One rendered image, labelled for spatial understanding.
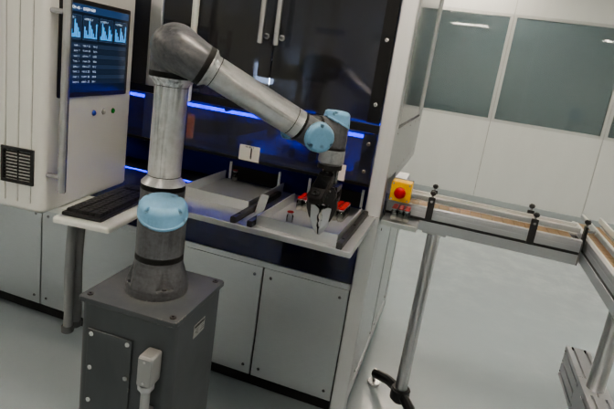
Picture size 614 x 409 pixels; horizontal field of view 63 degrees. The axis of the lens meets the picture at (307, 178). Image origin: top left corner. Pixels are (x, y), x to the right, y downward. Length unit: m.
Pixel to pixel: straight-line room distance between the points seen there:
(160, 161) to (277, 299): 0.93
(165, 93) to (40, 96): 0.53
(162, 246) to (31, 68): 0.76
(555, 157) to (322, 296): 4.83
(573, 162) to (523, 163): 0.53
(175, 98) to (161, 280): 0.45
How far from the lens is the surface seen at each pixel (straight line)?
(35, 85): 1.73
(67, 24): 1.67
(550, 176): 6.50
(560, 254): 1.97
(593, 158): 6.55
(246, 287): 2.09
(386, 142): 1.78
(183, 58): 1.17
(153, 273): 1.26
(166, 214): 1.21
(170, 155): 1.32
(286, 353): 2.15
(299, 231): 1.51
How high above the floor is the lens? 1.39
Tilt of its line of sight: 13 degrees down
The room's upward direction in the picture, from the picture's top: 8 degrees clockwise
